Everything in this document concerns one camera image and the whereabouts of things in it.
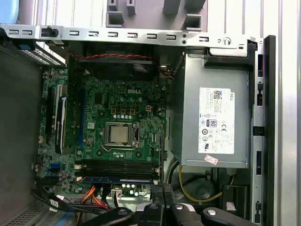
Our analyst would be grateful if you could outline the black open PC case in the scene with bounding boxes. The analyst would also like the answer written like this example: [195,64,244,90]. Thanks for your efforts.
[0,23,277,226]

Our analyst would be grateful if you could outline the grey parts rack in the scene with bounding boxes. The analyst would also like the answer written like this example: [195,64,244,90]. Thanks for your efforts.
[105,0,209,32]

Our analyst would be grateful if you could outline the black case fan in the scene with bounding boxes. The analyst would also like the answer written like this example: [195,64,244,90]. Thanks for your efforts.
[68,44,156,81]

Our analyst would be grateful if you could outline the grey power supply unit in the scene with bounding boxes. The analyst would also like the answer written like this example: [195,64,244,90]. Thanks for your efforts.
[171,53,251,169]

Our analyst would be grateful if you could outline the black graphics card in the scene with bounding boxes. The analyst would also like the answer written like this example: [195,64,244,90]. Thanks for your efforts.
[54,84,69,155]

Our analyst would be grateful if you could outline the silver CPU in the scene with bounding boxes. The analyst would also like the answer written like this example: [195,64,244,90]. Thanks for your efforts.
[110,126,129,143]

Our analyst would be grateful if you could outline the small black chassis switch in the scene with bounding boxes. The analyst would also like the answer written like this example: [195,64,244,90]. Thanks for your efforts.
[40,27,59,38]

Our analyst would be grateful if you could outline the yellow wire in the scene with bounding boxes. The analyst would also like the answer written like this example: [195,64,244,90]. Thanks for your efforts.
[178,164,223,203]

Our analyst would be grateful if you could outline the blue disk carrier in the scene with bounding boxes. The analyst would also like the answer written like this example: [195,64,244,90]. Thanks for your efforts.
[46,208,80,226]

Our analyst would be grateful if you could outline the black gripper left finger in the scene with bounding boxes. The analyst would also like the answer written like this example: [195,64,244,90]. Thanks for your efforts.
[86,185,164,226]

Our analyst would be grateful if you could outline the black CPU socket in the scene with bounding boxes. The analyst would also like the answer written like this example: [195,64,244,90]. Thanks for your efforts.
[103,121,141,149]

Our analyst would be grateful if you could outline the black data cable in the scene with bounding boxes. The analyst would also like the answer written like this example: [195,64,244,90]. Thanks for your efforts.
[32,183,111,212]

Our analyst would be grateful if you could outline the blue RAM stick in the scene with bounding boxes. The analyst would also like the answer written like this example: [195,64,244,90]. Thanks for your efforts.
[81,177,158,185]

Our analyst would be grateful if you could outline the metal socket cover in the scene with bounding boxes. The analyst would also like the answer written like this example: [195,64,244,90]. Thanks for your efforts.
[104,121,138,148]

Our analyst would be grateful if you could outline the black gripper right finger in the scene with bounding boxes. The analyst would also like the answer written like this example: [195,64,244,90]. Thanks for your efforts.
[164,185,257,226]

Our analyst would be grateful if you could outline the orange and red wires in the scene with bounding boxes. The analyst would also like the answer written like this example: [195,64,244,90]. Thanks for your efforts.
[79,185,111,212]

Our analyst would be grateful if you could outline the thin wire locking lever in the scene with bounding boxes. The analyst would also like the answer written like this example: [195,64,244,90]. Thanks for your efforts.
[101,144,139,153]

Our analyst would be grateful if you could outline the black RAM slot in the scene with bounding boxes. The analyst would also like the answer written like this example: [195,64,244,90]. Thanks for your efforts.
[81,159,161,165]
[81,169,161,177]
[75,164,161,171]
[75,176,161,186]

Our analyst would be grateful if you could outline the black expansion slot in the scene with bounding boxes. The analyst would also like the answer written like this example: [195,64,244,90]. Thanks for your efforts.
[45,87,53,145]

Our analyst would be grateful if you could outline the blue board connector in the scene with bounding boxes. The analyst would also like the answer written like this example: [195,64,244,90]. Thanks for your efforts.
[44,161,59,174]

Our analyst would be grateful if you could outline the green motherboard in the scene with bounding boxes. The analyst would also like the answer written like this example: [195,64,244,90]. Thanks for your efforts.
[35,67,170,201]

